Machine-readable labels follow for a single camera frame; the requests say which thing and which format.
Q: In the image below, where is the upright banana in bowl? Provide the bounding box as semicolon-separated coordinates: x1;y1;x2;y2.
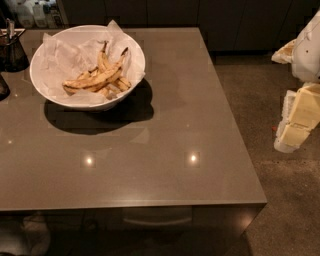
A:
97;42;110;72

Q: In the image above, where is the white plastic bottle left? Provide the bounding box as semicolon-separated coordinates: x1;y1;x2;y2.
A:
16;0;34;28

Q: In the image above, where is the white paper liner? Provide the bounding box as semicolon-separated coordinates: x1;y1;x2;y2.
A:
40;19;146;106

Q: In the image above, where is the dark round object left edge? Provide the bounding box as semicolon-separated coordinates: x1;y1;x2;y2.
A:
0;74;10;101

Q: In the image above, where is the black mesh pen holder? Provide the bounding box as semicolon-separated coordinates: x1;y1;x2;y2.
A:
0;19;29;72

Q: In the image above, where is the white bowl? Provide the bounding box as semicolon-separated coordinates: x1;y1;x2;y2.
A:
29;24;147;112

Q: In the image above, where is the drawer handle below table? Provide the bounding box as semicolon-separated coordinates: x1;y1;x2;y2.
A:
123;217;192;227

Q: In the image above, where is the dark bottle background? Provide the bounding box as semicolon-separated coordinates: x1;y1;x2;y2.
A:
46;2;63;28

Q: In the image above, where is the white plastic bottle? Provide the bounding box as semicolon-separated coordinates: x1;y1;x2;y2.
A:
16;0;34;28
33;2;47;28

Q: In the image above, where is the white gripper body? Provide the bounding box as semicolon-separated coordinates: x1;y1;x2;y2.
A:
271;9;320;83

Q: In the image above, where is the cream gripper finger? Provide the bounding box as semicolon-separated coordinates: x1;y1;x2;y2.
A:
274;121;310;153
282;83;320;130

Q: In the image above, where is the large spotted banana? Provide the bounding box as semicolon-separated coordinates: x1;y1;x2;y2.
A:
62;48;127;93

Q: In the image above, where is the white plastic bottle middle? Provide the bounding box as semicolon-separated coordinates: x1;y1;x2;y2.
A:
33;2;47;28

